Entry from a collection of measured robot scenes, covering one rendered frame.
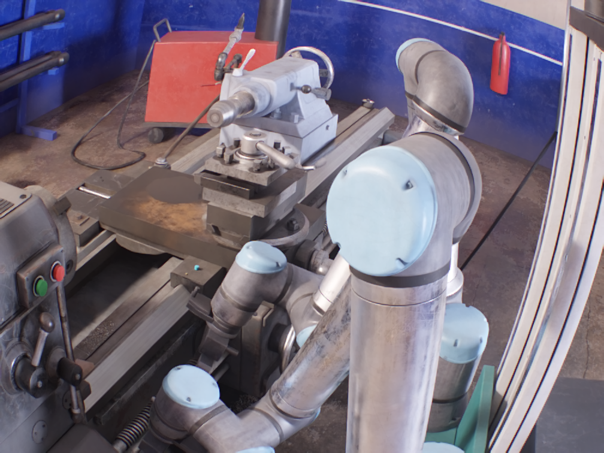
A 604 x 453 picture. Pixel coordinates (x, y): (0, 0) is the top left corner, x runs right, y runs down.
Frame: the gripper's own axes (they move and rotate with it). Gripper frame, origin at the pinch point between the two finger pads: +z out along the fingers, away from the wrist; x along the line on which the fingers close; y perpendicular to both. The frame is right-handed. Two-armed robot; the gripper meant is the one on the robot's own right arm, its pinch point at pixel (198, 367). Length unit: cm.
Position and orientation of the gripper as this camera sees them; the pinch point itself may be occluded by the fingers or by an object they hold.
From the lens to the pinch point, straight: 169.6
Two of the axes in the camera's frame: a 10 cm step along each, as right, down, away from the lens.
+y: 8.6, 4.8, 1.4
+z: -5.0, 8.0, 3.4
